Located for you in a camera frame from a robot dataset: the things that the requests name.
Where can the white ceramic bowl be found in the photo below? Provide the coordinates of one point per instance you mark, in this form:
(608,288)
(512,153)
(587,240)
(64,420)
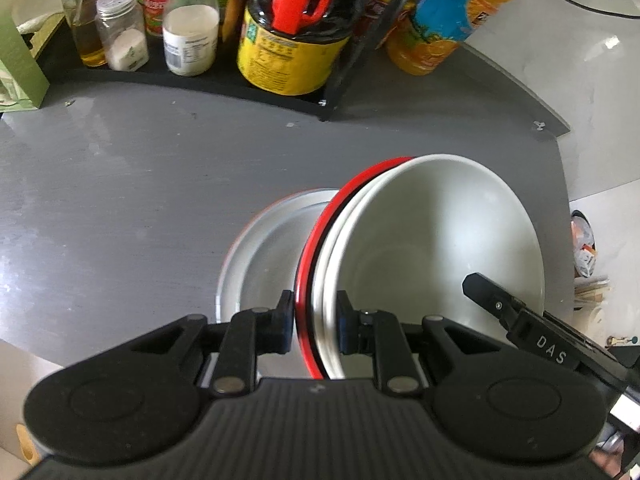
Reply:
(440,240)
(325,280)

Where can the red bowl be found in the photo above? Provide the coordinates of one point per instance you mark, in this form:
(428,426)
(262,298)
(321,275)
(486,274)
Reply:
(302,285)

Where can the small glass shaker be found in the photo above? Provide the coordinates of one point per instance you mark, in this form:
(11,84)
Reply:
(122,35)

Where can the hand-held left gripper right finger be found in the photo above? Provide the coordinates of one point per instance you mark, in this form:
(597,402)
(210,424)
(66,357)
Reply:
(345,327)

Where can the dark sauce bottle yellow label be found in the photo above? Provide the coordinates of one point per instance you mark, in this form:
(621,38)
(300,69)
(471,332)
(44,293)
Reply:
(280,60)

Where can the white plate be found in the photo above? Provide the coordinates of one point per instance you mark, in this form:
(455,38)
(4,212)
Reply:
(270,250)

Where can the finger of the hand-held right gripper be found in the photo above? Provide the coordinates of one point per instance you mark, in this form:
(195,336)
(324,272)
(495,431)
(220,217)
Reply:
(487,295)

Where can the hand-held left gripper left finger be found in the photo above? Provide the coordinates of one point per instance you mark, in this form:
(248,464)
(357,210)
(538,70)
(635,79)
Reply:
(284,327)

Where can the black condiment rack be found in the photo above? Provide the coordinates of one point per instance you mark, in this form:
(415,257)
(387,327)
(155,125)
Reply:
(150,77)

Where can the green cardboard box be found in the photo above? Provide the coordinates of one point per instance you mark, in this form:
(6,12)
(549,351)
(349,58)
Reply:
(17,65)

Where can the clear oil bottle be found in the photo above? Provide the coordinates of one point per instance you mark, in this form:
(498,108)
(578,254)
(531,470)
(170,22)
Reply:
(87,25)

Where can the small white clip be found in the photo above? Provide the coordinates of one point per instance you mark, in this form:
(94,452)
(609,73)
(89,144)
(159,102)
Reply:
(539,126)

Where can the orange juice bottle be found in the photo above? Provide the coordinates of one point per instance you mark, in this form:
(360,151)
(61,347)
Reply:
(440,15)

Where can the white powder jar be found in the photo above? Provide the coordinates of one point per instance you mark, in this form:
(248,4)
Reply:
(190,25)

